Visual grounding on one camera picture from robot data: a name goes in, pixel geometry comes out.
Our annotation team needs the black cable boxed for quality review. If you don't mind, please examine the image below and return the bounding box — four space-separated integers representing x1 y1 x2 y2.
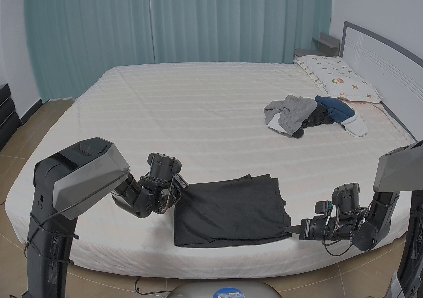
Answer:
134 277 172 294

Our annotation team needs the pile of clothes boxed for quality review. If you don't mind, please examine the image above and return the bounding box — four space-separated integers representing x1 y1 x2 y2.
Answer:
264 94 368 139

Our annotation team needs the grey bedside table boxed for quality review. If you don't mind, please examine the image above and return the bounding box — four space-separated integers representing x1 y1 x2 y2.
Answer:
294 32 341 57

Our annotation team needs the bed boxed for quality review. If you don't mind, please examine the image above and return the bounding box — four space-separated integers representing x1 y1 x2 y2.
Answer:
5 20 423 279

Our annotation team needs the black T-shirt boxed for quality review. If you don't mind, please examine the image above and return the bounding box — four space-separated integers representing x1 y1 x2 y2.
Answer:
173 174 292 248

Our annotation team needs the white printed pillow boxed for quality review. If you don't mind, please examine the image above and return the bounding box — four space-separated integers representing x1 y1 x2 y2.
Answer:
293 55 384 104

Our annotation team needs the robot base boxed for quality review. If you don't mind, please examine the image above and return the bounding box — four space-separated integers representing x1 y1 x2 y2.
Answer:
165 282 281 298

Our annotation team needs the blue-green curtain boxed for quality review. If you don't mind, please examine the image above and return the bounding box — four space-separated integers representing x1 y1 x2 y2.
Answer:
149 0 332 64
24 0 156 103

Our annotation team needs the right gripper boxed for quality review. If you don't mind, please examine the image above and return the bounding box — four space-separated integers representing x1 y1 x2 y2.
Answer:
299 217 331 240

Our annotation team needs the black chest of drawers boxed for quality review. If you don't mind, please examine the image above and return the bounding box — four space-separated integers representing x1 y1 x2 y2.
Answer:
0 83 21 152

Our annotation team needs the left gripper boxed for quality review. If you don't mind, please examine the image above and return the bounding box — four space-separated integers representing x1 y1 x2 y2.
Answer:
167 173 189 206

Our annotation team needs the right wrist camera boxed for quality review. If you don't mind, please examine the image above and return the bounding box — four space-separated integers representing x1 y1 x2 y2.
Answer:
315 201 332 216

